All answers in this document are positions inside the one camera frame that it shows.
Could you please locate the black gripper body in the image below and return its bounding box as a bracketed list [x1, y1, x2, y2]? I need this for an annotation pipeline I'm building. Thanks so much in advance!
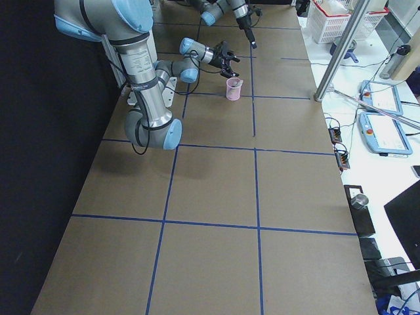
[236, 16, 257, 49]
[209, 47, 230, 69]

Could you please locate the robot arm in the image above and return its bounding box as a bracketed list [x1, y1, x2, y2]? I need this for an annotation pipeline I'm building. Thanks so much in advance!
[54, 1, 239, 150]
[186, 0, 259, 49]

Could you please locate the pink mesh pen holder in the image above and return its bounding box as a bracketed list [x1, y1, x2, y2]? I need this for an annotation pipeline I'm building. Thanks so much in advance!
[226, 78, 242, 101]

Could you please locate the white plastic basket red rim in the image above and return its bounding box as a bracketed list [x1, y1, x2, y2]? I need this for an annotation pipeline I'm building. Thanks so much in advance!
[306, 1, 389, 44]

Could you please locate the blue saucepan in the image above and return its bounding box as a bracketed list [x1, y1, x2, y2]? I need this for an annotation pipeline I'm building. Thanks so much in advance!
[329, 37, 359, 64]

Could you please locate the black orange usb hub upper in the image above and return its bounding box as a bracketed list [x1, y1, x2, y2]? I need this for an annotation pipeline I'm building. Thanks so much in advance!
[328, 127, 342, 144]

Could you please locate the black orange usb hub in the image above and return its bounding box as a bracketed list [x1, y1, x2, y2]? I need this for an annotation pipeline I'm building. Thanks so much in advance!
[334, 149, 350, 171]
[328, 127, 342, 144]

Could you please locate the black orange usb hub lower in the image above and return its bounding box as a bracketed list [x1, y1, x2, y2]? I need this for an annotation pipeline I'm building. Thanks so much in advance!
[334, 149, 350, 171]

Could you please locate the upper blue teach pendant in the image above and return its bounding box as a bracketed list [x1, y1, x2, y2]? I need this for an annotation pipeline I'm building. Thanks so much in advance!
[360, 80, 404, 116]

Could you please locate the blue teach pendant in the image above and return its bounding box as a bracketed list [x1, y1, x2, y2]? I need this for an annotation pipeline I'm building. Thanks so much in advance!
[360, 80, 404, 116]
[358, 112, 413, 156]

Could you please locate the grey water bottle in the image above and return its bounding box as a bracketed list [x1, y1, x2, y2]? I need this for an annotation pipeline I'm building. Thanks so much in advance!
[379, 44, 411, 79]

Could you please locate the lower blue teach pendant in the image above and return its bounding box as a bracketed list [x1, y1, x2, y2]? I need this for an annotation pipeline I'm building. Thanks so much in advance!
[358, 112, 413, 156]

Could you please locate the metal cup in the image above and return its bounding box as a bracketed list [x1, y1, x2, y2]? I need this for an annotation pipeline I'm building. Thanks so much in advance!
[350, 194, 369, 210]

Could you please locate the black monitor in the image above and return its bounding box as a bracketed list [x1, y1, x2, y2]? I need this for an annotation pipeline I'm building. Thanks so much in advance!
[384, 186, 419, 269]

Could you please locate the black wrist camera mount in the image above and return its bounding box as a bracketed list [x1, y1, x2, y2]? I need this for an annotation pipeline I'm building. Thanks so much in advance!
[214, 41, 234, 58]
[249, 7, 262, 18]

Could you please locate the black camera cable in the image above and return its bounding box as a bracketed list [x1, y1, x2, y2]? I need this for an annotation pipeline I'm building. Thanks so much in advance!
[131, 49, 211, 155]

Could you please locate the white camera stand post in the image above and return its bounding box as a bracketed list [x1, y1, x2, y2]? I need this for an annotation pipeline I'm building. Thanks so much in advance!
[126, 29, 177, 108]

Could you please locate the aluminium frame post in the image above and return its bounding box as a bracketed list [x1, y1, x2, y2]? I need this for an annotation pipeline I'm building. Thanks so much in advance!
[314, 0, 371, 102]

